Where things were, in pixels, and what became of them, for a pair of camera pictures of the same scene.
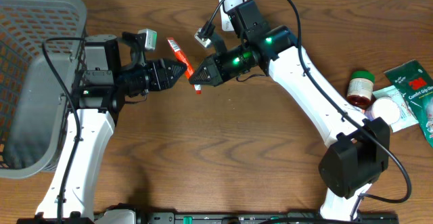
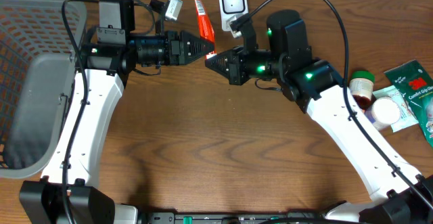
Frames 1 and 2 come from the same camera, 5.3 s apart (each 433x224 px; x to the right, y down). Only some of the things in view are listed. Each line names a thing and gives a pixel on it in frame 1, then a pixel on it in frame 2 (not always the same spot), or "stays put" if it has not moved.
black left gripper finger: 174,70 to 193,47
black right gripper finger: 206,74 to 220,63
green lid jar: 360,90 stays put
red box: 181,58 to 206,28
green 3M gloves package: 416,82 stays put
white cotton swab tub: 384,107 stays put
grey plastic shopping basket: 33,113 stays put
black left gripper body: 138,80 to 156,50
